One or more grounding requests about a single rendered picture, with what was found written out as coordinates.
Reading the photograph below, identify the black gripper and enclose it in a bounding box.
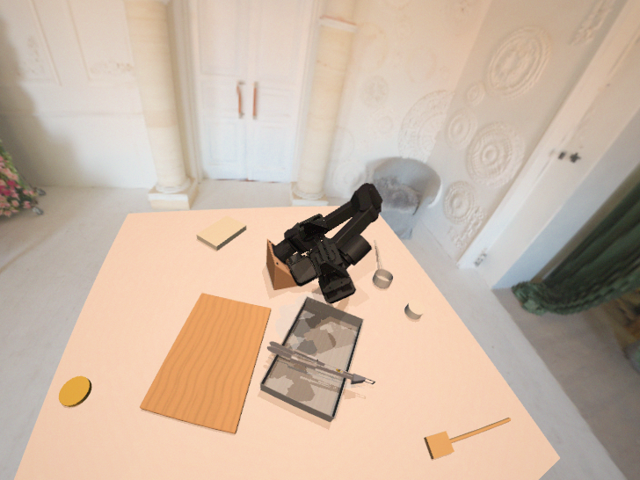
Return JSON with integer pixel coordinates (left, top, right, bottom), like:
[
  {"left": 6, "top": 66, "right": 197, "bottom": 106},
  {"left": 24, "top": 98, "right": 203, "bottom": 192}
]
[{"left": 296, "top": 214, "right": 356, "bottom": 304}]

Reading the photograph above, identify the orange flat round disc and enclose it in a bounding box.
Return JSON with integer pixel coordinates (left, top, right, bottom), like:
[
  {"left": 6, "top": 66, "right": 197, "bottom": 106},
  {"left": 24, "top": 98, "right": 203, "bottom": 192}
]
[{"left": 59, "top": 376, "right": 92, "bottom": 407}]

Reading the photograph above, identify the dark grey rectangular tin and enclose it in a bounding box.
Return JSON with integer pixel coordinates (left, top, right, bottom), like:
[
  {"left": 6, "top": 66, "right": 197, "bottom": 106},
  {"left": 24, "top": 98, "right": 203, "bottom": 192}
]
[{"left": 260, "top": 296, "right": 365, "bottom": 422}]

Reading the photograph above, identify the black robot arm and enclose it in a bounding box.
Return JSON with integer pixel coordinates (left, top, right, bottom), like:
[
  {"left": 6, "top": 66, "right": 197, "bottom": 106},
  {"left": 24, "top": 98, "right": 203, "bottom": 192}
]
[{"left": 271, "top": 183, "right": 383, "bottom": 287}]

